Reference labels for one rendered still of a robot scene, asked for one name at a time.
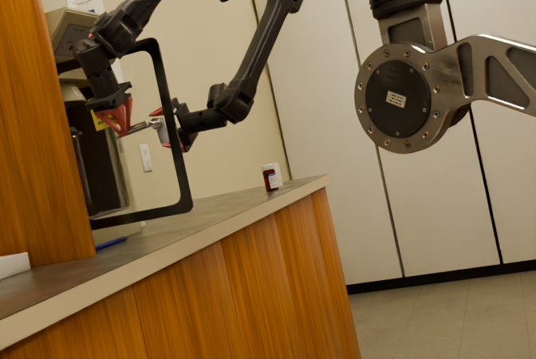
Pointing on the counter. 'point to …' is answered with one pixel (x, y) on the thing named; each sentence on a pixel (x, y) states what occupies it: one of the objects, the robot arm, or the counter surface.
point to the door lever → (141, 127)
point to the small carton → (92, 3)
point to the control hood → (72, 16)
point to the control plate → (74, 33)
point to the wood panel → (35, 133)
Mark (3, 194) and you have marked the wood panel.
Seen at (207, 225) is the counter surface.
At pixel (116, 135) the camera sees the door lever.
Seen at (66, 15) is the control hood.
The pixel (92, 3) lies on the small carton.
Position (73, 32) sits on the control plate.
